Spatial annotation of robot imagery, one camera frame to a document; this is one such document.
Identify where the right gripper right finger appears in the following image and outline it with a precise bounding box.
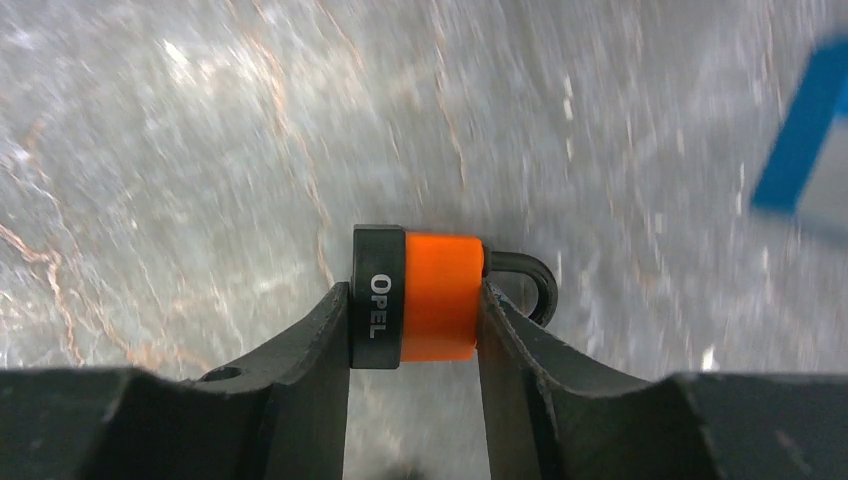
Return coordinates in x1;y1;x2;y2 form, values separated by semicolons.
477;285;847;479

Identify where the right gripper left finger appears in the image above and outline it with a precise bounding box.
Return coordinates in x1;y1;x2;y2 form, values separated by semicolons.
1;283;350;479

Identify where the orange black padlock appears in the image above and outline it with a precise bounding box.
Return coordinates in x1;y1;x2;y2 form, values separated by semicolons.
348;225;558;370

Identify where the blue grey toy brick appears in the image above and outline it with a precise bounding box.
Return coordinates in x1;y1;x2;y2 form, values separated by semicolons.
750;34;847;243

